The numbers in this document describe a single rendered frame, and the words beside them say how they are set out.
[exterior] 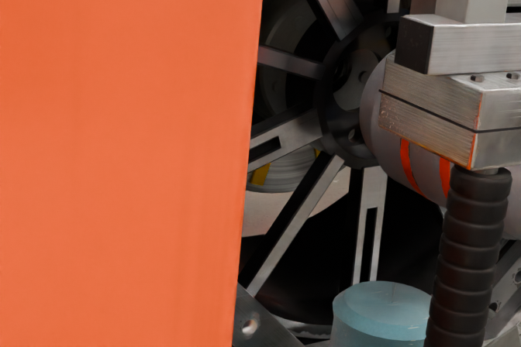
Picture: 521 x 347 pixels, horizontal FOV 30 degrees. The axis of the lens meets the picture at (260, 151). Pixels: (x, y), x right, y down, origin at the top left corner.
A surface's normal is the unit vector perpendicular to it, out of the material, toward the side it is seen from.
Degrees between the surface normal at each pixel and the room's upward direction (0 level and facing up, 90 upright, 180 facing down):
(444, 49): 90
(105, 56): 90
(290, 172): 90
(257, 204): 0
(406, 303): 0
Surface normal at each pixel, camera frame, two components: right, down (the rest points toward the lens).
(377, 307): 0.09, -0.95
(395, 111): -0.86, 0.08
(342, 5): 0.51, 0.31
